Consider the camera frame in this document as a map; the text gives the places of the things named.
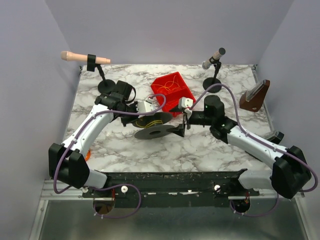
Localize yellow cable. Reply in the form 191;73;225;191
136;119;165;129

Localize grey cable spool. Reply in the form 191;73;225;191
132;112;174;140

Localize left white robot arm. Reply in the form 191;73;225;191
48;80;137;194

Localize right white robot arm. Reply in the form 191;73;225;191
169;95;311;199

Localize red plastic bin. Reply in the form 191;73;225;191
150;72;196;113

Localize beige microphone on stand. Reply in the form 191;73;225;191
60;51;116;94

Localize silver microphone on stand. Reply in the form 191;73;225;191
201;47;227;94

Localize brown wooden metronome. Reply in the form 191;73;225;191
239;79;270;112

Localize black metronome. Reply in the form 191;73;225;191
262;131;285;145

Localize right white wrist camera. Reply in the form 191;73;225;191
178;97;194;118

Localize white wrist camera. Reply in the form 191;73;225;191
136;97;156;116
178;97;194;118

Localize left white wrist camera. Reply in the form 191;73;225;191
136;97;156;116

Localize yellow wires in bin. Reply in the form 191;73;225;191
153;76;182;95

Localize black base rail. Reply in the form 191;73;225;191
82;169;259;208

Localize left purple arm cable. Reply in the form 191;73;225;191
53;93;167;219

